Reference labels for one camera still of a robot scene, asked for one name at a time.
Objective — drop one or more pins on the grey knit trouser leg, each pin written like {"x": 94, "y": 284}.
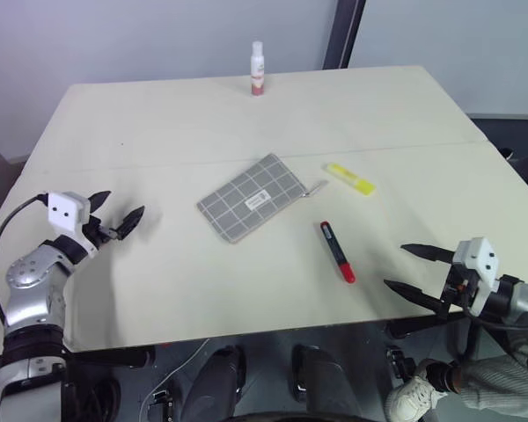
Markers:
{"x": 501, "y": 387}

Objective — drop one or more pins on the grey checked zip pouch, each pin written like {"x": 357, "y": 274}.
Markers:
{"x": 242, "y": 198}

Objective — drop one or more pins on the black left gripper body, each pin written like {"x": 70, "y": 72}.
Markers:
{"x": 100, "y": 233}

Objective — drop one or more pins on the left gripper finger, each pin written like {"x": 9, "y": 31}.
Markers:
{"x": 132, "y": 220}
{"x": 99, "y": 202}

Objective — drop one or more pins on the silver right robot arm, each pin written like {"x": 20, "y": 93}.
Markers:
{"x": 525, "y": 299}

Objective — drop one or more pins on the yellow highlighter pen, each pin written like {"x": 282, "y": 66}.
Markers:
{"x": 349, "y": 178}

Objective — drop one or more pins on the white bottle with red base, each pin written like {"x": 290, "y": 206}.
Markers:
{"x": 257, "y": 66}

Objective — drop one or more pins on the dark wall pillar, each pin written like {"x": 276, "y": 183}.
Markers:
{"x": 339, "y": 33}

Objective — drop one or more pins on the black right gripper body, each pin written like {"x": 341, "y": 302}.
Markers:
{"x": 457, "y": 290}

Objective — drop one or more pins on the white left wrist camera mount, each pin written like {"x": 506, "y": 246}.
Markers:
{"x": 63, "y": 211}

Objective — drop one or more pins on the red and black marker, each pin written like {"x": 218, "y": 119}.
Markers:
{"x": 334, "y": 246}

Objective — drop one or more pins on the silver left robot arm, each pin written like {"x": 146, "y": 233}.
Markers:
{"x": 31, "y": 272}

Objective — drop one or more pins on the dark rounded shape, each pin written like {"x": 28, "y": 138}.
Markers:
{"x": 217, "y": 382}
{"x": 319, "y": 382}

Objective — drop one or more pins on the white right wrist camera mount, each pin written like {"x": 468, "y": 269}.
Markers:
{"x": 481, "y": 259}

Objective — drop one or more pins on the white sneaker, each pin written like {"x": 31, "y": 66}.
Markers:
{"x": 411, "y": 397}

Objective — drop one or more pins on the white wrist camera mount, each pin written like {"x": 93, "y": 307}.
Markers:
{"x": 63, "y": 211}
{"x": 481, "y": 259}

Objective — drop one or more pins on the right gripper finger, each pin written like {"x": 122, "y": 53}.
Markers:
{"x": 415, "y": 293}
{"x": 429, "y": 252}

